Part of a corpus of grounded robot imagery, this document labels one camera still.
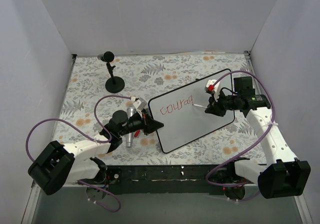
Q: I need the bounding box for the white whiteboard black frame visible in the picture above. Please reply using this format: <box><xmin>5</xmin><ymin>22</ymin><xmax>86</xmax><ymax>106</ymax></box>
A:
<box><xmin>148</xmin><ymin>69</ymin><xmax>235</xmax><ymax>153</ymax></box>

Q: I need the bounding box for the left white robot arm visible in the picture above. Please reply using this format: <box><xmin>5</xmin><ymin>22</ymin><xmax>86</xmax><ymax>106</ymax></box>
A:
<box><xmin>27</xmin><ymin>110</ymin><xmax>164</xmax><ymax>195</ymax></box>

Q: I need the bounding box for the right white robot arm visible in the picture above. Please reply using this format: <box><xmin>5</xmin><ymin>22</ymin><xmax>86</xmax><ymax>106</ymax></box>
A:
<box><xmin>204</xmin><ymin>77</ymin><xmax>311</xmax><ymax>199</ymax></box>

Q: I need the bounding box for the silver microphone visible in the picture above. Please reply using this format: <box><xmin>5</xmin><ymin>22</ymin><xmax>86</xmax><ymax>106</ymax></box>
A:
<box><xmin>126</xmin><ymin>104</ymin><xmax>136</xmax><ymax>148</ymax></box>

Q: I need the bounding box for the black microphone stand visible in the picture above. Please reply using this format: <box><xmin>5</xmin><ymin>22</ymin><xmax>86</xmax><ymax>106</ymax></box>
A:
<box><xmin>105</xmin><ymin>62</ymin><xmax>125</xmax><ymax>93</ymax></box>

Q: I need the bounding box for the black base bar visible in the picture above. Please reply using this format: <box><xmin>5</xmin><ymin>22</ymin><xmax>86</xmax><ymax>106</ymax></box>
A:
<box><xmin>99</xmin><ymin>165</ymin><xmax>251</xmax><ymax>196</ymax></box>

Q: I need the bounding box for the floral table mat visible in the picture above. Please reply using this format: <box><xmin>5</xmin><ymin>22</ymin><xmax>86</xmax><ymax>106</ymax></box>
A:
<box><xmin>53</xmin><ymin>54</ymin><xmax>257</xmax><ymax>165</ymax></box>

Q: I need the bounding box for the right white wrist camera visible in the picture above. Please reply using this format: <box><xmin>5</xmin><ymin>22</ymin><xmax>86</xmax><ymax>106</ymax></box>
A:
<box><xmin>204</xmin><ymin>80</ymin><xmax>221</xmax><ymax>101</ymax></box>

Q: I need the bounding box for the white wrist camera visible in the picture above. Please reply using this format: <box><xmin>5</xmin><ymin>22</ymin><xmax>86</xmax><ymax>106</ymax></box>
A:
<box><xmin>133</xmin><ymin>98</ymin><xmax>148</xmax><ymax>112</ymax></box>
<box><xmin>204</xmin><ymin>80</ymin><xmax>221</xmax><ymax>101</ymax></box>

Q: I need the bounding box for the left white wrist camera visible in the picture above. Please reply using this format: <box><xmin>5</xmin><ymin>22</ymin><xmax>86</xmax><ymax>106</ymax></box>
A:
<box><xmin>133</xmin><ymin>98</ymin><xmax>148</xmax><ymax>112</ymax></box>

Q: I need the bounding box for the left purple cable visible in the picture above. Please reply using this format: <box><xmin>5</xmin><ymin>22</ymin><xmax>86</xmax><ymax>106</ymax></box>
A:
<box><xmin>26</xmin><ymin>95</ymin><xmax>138</xmax><ymax>212</ymax></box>

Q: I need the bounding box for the purple cable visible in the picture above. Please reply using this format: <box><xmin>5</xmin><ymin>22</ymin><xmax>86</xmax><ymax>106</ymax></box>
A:
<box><xmin>26</xmin><ymin>95</ymin><xmax>138</xmax><ymax>212</ymax></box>
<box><xmin>206</xmin><ymin>70</ymin><xmax>277</xmax><ymax>202</ymax></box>

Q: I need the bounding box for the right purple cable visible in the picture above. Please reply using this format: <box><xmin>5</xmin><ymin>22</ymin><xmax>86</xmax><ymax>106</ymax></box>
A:
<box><xmin>206</xmin><ymin>70</ymin><xmax>277</xmax><ymax>202</ymax></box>

